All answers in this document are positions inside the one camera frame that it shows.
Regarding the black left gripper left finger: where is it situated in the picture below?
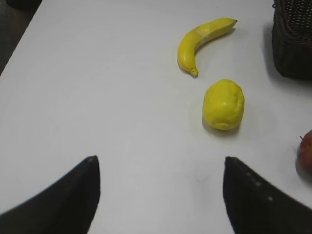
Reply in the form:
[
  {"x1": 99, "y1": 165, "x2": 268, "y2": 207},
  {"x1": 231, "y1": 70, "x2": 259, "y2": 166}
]
[{"x1": 0, "y1": 156, "x2": 101, "y2": 234}]

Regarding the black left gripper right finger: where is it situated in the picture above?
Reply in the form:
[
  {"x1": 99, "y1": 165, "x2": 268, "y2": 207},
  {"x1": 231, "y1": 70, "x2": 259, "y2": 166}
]
[{"x1": 223, "y1": 156, "x2": 312, "y2": 234}]

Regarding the dark woven wicker basket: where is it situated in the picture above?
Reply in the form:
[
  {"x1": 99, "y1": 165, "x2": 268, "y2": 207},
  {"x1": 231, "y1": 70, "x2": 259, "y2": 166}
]
[{"x1": 272, "y1": 0, "x2": 312, "y2": 80}]

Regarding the dark red plastic apple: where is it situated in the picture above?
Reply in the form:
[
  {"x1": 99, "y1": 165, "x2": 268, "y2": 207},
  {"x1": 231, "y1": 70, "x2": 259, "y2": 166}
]
[{"x1": 297, "y1": 130, "x2": 312, "y2": 175}]

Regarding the yellow plastic lemon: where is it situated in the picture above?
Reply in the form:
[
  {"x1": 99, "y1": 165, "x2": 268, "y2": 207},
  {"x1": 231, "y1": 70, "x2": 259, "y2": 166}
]
[{"x1": 202, "y1": 79, "x2": 245, "y2": 130}]

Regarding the yellow plastic banana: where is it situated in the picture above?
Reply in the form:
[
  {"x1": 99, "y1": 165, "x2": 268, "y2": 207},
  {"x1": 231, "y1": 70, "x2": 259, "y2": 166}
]
[{"x1": 177, "y1": 18, "x2": 237, "y2": 78}]

